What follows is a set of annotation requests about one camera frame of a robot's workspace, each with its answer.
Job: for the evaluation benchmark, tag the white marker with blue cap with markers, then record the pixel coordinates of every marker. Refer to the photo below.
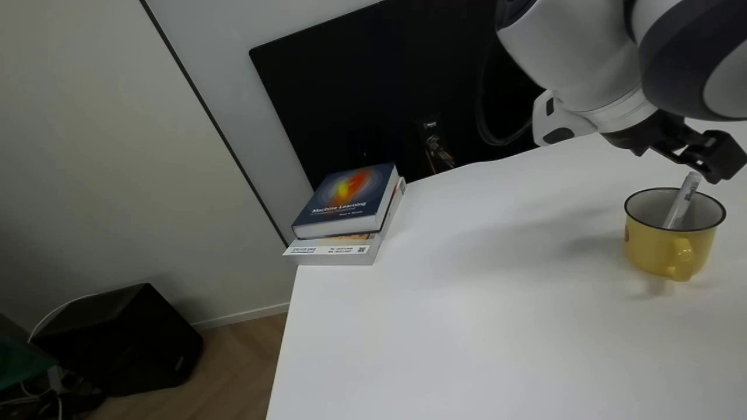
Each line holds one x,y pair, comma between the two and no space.
681,202

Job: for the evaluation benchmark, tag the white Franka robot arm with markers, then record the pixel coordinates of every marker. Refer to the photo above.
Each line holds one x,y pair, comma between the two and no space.
621,55

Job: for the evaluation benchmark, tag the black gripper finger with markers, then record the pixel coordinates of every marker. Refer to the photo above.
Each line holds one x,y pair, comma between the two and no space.
723,155
690,155

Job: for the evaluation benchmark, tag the green cloth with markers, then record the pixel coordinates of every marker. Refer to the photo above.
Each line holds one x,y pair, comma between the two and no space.
20,364

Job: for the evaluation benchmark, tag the stack of books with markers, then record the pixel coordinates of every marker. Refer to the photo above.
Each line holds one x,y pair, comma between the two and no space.
341,247

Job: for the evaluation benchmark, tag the yellow enamel mug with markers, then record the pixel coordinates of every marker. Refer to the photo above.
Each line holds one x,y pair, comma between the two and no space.
662,245

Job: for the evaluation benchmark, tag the blue book with orange cover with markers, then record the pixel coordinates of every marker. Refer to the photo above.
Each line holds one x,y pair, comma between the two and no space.
351,198

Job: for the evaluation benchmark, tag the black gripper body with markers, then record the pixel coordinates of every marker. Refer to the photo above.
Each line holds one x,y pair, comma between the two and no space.
650,133

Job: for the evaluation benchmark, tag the black box on floor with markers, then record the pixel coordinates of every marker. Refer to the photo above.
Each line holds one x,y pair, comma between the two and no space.
123,340

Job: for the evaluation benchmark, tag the large black monitor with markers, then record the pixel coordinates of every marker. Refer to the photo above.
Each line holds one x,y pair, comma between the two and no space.
374,84

